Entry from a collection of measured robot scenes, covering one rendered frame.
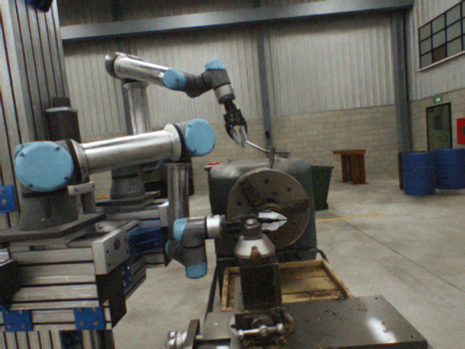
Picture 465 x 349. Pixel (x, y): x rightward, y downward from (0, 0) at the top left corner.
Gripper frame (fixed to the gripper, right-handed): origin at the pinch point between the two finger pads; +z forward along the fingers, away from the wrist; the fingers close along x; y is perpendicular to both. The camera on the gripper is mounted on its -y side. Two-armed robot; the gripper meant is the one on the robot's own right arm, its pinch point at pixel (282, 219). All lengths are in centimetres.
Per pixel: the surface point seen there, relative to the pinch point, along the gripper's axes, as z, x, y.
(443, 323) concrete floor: 117, -108, -106
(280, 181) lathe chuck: 2.2, 10.9, -15.3
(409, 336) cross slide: 14, -11, 48
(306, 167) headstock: 16.1, 13.8, -31.3
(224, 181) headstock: -19.3, 11.4, -30.7
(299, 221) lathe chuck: 8.3, -5.0, -15.3
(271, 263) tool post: -8.3, 2.5, 44.3
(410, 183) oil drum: 346, -82, -561
